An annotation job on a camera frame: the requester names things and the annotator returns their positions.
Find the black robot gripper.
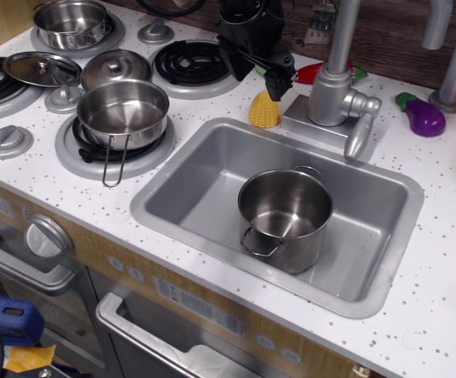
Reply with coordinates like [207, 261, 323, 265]
[216, 1, 295, 102]

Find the yellow toy corn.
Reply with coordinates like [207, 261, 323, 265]
[248, 91, 280, 128]

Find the steel pot in sink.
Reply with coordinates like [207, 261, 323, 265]
[238, 165, 333, 274]

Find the grey plastic sink basin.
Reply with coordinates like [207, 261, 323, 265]
[131, 118, 424, 318]

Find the steel pot on back burner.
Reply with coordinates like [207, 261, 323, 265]
[33, 1, 113, 50]

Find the red toy chili pepper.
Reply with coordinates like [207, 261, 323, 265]
[295, 61, 369, 85]

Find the silver toy faucet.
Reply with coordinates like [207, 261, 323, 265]
[282, 1, 382, 161]

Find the grey metal spatula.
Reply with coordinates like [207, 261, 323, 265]
[304, 1, 337, 44]

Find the black back right burner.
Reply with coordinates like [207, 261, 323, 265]
[150, 39, 239, 100]

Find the grey stove knob top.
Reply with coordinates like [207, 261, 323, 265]
[137, 19, 175, 45]

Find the grey stove knob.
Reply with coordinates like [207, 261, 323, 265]
[0, 125, 34, 160]
[137, 19, 175, 45]
[45, 84, 86, 114]

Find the purple toy eggplant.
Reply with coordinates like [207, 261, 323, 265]
[395, 92, 447, 138]

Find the domed steel lid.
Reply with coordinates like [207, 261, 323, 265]
[81, 49, 152, 91]

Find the grey curved pipe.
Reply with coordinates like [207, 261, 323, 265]
[421, 0, 454, 50]

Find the grey stove knob middle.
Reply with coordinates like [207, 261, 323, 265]
[45, 84, 86, 114]

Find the black front burner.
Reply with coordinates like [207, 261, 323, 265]
[54, 115, 176, 183]

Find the flat steel lid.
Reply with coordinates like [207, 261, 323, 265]
[2, 51, 82, 87]

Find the grey stove knob left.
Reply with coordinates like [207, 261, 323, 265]
[0, 125, 34, 160]

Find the silver oven dial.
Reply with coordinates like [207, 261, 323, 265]
[24, 213, 74, 259]

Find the blue clamp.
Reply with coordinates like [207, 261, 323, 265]
[0, 296, 45, 347]

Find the yellow tape piece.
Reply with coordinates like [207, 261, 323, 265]
[4, 345, 56, 373]

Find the steel saucepan with wire handle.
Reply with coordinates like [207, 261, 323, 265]
[76, 79, 176, 187]

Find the silver dishwasher door handle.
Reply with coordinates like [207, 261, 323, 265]
[95, 291, 197, 378]

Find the silver oven door handle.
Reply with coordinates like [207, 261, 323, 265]
[0, 248, 77, 296]

